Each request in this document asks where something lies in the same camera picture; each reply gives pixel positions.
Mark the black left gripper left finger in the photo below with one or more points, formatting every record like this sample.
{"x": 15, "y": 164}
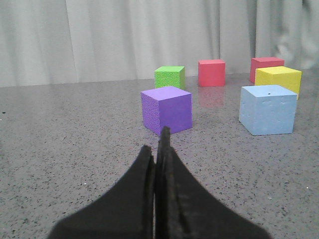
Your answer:
{"x": 124, "y": 212}

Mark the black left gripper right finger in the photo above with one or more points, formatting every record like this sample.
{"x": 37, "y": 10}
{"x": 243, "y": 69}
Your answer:
{"x": 186, "y": 210}

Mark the smooth blue foam cube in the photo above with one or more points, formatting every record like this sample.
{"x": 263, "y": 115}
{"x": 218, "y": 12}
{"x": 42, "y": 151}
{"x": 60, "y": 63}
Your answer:
{"x": 267, "y": 109}

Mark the purple foam cube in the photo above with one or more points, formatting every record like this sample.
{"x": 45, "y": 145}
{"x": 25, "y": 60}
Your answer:
{"x": 167, "y": 106}

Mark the green foam cube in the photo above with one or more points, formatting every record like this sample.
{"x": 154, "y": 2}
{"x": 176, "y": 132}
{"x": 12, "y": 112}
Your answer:
{"x": 170, "y": 76}

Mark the red foam cube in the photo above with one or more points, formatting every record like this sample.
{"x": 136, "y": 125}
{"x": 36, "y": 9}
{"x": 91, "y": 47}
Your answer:
{"x": 263, "y": 62}
{"x": 211, "y": 73}

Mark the yellow foam cube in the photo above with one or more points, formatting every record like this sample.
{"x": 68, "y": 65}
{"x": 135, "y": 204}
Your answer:
{"x": 280, "y": 75}

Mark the grey curtain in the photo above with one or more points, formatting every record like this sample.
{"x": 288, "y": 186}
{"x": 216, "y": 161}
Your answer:
{"x": 70, "y": 41}

